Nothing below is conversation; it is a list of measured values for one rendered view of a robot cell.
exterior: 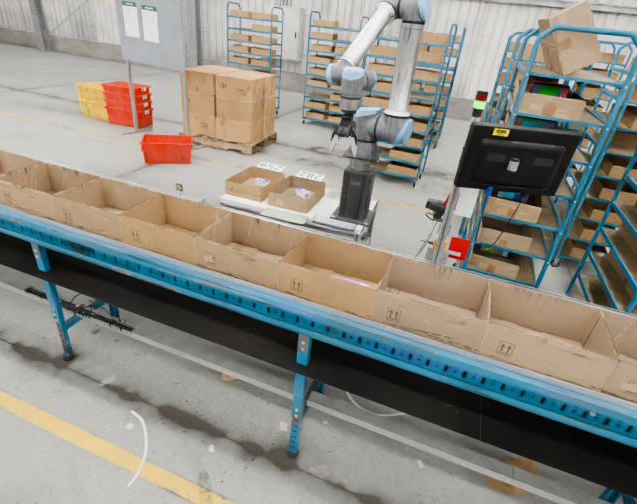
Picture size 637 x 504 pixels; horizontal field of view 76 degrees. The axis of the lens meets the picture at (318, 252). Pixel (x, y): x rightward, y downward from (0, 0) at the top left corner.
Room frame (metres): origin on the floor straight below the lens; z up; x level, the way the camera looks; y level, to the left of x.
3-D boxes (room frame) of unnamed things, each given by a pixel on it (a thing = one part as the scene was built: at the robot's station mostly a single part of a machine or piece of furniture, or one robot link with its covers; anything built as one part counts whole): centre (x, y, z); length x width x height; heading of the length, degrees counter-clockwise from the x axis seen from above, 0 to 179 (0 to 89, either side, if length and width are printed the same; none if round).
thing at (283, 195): (2.66, 0.18, 0.80); 0.38 x 0.28 x 0.10; 164
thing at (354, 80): (1.90, -0.07, 1.65); 0.10 x 0.09 x 0.12; 151
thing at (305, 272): (1.41, -0.09, 0.96); 0.39 x 0.29 x 0.17; 72
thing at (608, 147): (3.85, -2.64, 0.98); 0.98 x 0.49 x 1.96; 161
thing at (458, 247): (2.00, -0.74, 0.85); 0.16 x 0.01 x 0.13; 72
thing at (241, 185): (2.77, 0.50, 0.80); 0.38 x 0.28 x 0.10; 162
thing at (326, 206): (2.70, 0.15, 0.74); 1.00 x 0.58 x 0.03; 75
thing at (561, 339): (1.17, -0.83, 0.96); 0.39 x 0.29 x 0.17; 72
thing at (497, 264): (2.49, -1.21, 0.59); 0.40 x 0.30 x 0.10; 160
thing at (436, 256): (1.99, -0.66, 1.11); 0.12 x 0.05 x 0.88; 72
